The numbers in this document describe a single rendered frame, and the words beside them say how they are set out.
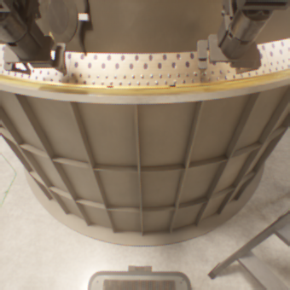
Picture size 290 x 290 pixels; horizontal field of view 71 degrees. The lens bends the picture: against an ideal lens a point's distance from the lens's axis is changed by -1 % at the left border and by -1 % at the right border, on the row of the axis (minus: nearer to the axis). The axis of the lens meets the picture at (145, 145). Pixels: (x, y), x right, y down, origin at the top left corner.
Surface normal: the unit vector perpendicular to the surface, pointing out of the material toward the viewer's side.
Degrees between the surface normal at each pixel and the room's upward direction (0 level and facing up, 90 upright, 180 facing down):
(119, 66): 43
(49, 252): 0
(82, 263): 0
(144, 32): 62
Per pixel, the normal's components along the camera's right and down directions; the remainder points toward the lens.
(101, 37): -0.08, 0.34
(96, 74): -0.07, 0.02
